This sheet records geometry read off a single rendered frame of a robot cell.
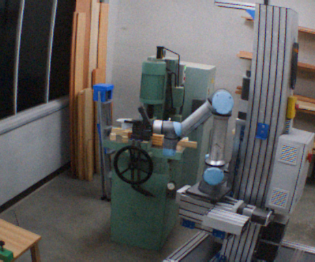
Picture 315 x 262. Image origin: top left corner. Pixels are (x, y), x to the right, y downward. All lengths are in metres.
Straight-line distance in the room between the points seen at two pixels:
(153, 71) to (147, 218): 1.14
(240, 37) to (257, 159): 2.87
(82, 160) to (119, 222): 1.40
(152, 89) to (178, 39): 2.42
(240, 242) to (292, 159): 0.73
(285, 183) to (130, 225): 1.40
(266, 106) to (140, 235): 1.53
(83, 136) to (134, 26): 1.83
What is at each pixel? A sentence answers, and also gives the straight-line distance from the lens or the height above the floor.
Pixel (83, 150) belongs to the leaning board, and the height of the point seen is 0.35.
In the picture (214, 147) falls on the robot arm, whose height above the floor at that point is 1.15.
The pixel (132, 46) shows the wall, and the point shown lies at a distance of 5.43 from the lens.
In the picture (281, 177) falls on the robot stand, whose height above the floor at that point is 0.99.
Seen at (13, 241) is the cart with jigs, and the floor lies 0.53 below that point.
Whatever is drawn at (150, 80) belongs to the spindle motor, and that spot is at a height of 1.37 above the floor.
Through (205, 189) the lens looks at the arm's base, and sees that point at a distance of 2.41.
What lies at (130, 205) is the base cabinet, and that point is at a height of 0.40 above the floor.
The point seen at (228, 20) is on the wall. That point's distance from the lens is 5.12.
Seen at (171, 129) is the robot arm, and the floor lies 1.22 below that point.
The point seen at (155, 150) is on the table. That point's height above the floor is 0.89.
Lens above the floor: 1.80
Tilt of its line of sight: 16 degrees down
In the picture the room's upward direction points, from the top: 5 degrees clockwise
